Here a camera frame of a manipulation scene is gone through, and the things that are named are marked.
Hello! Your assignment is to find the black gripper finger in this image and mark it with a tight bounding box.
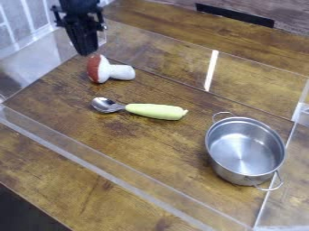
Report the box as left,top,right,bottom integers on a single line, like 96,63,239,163
65,23,97,56

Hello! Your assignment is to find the red white toy mushroom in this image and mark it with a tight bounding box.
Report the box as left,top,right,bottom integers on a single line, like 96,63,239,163
86,54,135,83

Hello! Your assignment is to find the green handled metal spoon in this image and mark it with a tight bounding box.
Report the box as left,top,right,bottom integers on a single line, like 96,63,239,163
90,97,188,121

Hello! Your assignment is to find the clear acrylic enclosure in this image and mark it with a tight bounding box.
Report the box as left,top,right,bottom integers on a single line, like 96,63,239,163
0,0,309,231

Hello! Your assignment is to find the stainless steel pot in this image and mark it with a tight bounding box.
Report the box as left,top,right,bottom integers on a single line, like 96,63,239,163
204,111,286,191

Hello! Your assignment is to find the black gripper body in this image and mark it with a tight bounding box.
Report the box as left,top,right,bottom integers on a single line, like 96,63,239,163
50,0,105,31

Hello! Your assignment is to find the black strip on table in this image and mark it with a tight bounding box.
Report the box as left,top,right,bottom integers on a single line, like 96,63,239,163
195,3,275,28

